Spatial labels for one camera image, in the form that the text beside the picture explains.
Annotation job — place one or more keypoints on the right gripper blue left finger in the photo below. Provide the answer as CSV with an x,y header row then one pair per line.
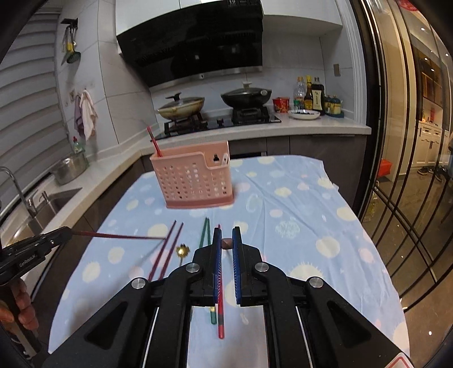
x,y
217,240

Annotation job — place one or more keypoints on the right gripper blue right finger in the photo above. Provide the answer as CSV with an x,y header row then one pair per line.
x,y
237,251

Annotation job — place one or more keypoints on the dark red chopstick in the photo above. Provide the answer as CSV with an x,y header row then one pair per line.
x,y
114,236
160,253
171,251

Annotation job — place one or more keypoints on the bright red chopstick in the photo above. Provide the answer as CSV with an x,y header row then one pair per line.
x,y
220,313

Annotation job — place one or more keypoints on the dark brown chopstick gold band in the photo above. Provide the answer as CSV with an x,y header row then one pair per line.
x,y
227,243

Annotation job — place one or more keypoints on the left hand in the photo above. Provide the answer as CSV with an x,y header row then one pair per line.
x,y
27,316

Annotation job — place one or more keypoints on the gold flower spoon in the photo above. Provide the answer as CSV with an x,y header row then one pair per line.
x,y
182,252

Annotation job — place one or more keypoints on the steel faucet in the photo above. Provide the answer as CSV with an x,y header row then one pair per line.
x,y
27,202

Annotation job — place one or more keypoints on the pink perforated utensil holder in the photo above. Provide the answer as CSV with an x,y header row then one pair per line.
x,y
196,176

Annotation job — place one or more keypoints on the blue planet pattern tablecloth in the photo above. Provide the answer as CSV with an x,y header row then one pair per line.
x,y
286,206

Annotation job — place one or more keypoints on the steel pot on counter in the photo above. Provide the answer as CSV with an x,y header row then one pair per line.
x,y
69,168

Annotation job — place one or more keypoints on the black gas stove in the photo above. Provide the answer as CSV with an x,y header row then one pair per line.
x,y
196,123

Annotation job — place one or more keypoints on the green dish soap bottle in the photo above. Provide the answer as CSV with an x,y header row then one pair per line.
x,y
77,147

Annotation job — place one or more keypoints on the beige wok with lid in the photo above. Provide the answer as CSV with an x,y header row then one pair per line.
x,y
181,107

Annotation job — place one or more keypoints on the black wok with lid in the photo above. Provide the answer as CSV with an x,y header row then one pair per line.
x,y
247,97

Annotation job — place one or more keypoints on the red instant noodle cup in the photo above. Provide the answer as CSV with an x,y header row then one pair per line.
x,y
281,105

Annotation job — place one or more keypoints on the white plate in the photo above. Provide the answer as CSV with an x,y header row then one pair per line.
x,y
304,114

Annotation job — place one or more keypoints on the purple hanging towel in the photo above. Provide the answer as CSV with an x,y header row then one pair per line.
x,y
78,119

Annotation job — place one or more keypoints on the amber sauce bottle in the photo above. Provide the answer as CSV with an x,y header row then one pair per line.
x,y
308,99

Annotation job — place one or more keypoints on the clear oil bottle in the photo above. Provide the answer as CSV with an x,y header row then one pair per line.
x,y
299,94

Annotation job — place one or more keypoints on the white hanging towel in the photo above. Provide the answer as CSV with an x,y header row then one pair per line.
x,y
88,114

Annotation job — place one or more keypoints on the seasoning jar set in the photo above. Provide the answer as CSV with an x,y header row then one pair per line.
x,y
333,106

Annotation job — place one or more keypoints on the dark soy sauce bottle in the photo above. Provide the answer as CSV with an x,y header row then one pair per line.
x,y
318,93

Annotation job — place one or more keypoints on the black range hood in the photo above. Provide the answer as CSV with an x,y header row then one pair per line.
x,y
196,42

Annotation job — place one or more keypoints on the green hanging ladle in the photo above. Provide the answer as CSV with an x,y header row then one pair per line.
x,y
71,55

